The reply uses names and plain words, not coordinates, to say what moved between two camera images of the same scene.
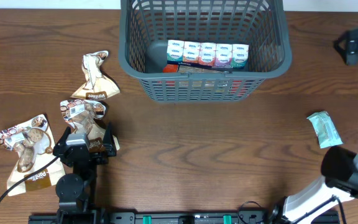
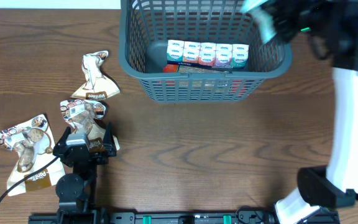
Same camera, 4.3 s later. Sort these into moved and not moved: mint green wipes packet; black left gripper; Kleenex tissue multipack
Moved: mint green wipes packet
Not moved: black left gripper; Kleenex tissue multipack
